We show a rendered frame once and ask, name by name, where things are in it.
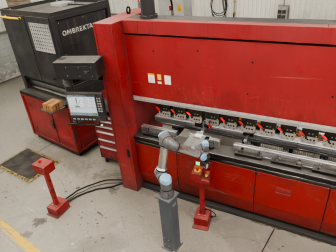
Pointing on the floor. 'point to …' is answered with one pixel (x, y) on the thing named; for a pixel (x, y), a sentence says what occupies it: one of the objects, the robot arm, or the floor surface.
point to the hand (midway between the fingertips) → (205, 168)
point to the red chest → (106, 139)
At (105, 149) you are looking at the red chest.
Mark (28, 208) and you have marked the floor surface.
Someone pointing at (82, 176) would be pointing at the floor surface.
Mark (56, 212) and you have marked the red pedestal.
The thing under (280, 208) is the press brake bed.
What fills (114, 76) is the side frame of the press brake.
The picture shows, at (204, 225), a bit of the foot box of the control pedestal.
